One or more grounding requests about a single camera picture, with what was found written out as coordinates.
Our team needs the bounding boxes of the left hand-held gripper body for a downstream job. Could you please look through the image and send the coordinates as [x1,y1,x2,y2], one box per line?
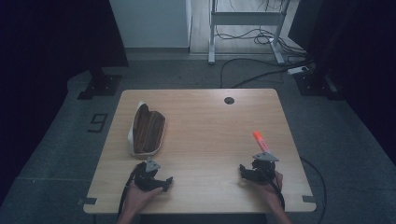
[134,158,164,192]

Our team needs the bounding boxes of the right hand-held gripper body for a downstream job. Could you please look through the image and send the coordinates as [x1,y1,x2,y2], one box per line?
[248,150,280,185]

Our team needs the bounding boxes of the orange highlighter pen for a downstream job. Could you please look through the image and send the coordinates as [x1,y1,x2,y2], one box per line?
[252,130,271,154]

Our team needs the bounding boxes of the white pencil case brown lining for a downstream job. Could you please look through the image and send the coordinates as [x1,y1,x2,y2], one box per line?
[126,101,167,157]

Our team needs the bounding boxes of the person's left hand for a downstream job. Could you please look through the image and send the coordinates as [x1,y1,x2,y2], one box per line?
[123,179,164,214]

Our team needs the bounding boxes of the person's right hand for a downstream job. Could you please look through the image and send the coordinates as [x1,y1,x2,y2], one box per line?
[252,170,286,210]

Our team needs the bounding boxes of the black stand base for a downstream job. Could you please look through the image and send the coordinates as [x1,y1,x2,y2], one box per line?
[293,70,344,101]
[77,74,123,101]

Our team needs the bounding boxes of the white power strip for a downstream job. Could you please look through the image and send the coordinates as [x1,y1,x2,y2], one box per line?
[286,65,310,76]

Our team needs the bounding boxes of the dark curtain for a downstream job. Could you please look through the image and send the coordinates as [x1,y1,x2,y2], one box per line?
[287,0,396,166]
[0,0,130,207]

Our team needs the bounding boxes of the white cabinet panel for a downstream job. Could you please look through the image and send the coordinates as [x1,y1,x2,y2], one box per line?
[108,0,192,49]

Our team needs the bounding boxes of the left hand-held gripper cable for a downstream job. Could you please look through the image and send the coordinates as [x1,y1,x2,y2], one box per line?
[117,161,143,219]

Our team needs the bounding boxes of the hand-held gripper cable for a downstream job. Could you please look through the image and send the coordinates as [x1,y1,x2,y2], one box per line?
[269,174,287,210]
[117,161,143,219]

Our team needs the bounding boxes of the right hand-held gripper cable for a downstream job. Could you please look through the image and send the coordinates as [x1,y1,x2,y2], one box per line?
[269,174,287,210]

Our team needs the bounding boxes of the black cable on floor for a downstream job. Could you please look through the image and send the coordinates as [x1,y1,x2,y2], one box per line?
[300,156,328,224]

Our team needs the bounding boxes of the long black floor cable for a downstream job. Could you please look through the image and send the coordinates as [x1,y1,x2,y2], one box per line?
[219,57,315,90]

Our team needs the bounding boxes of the bundle of black cables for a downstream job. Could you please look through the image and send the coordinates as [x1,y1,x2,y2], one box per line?
[214,25,314,63]

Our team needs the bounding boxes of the white metal desk frame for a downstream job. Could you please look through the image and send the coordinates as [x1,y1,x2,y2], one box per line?
[207,0,292,66]

